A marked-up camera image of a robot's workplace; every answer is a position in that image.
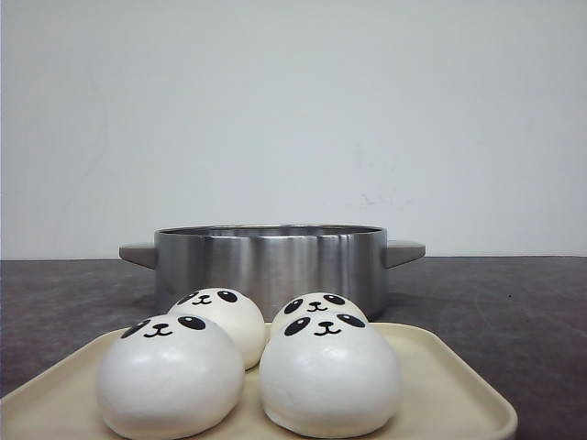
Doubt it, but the panda bun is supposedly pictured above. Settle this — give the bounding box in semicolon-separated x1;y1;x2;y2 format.
169;287;266;369
95;314;245;439
259;312;402;438
270;291;368;336

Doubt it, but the beige square tray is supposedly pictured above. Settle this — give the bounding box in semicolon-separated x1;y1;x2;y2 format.
1;323;518;439

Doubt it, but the stainless steel steamer pot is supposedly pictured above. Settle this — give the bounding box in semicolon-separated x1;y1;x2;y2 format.
119;225;426;321

